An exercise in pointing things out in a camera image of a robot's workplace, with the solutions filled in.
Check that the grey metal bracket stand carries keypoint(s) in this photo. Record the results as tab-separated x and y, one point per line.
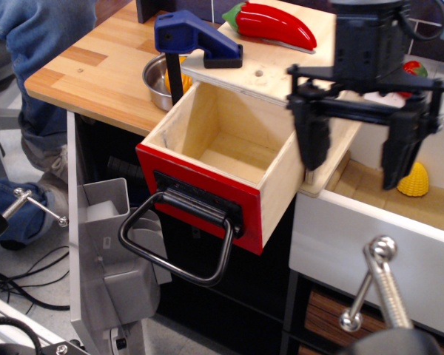
111	289

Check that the red toy strawberry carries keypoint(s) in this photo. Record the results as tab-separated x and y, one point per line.
412	68

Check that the stainless steel bowl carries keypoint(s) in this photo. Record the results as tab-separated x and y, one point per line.
154	78

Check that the red toy chili pepper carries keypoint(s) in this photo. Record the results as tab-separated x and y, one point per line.
270	23

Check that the blue quick-grip clamp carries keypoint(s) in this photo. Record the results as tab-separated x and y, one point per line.
182	32

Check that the yellow toy in bowl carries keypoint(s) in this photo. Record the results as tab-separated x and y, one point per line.
185	79

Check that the light wooden box housing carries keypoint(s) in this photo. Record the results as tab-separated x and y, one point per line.
264	76

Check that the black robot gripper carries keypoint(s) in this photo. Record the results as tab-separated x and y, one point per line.
368	55

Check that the wooden drawer with red front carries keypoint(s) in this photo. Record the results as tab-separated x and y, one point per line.
234	146

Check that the yellow toy corn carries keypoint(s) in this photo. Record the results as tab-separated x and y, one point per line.
416	184

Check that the white toy sink unit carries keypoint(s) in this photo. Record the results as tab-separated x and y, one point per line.
331	230

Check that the chrome clamp screw foreground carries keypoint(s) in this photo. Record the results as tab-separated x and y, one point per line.
378	255

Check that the aluminium profile rail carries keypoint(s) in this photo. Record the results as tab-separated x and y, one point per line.
21	335

